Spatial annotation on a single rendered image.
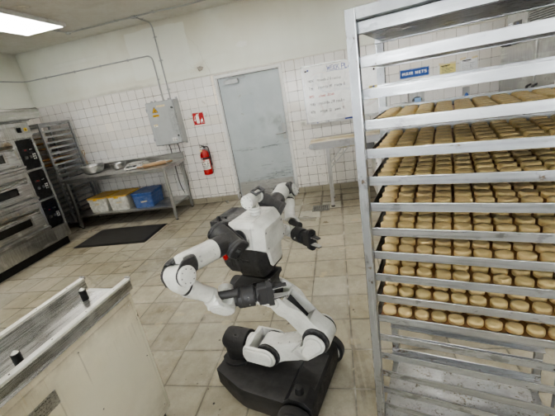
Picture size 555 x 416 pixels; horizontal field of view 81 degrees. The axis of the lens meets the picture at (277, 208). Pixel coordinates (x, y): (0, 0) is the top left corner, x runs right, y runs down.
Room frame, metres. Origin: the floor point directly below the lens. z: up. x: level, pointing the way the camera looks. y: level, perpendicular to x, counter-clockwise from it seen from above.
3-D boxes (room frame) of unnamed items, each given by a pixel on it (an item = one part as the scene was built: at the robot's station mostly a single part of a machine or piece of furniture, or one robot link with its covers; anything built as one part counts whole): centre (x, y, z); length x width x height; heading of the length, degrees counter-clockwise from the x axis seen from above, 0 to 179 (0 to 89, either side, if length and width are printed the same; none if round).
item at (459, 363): (1.23, -0.76, 0.24); 0.64 x 0.03 x 0.03; 61
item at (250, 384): (1.53, 0.18, 0.19); 0.64 x 0.52 x 0.33; 61
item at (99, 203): (5.68, 2.99, 0.36); 0.47 x 0.39 x 0.26; 166
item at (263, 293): (1.19, 0.14, 0.86); 0.12 x 0.10 x 0.13; 91
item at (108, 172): (5.57, 2.46, 0.49); 1.90 x 0.72 x 0.98; 78
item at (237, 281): (1.53, 0.19, 0.71); 0.28 x 0.13 x 0.18; 61
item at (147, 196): (5.50, 2.16, 0.36); 0.47 x 0.38 x 0.26; 169
